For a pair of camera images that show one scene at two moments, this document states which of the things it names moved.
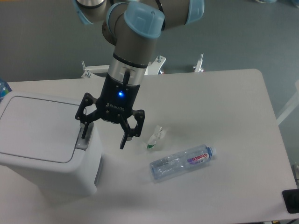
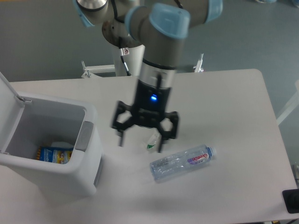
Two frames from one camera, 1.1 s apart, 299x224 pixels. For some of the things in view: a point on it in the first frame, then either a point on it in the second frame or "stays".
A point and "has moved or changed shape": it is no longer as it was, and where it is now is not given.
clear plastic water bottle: (168, 165) stays
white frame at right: (293, 103) stays
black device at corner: (291, 199) stays
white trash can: (41, 134) has moved or changed shape
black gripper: (117, 100) to (150, 104)
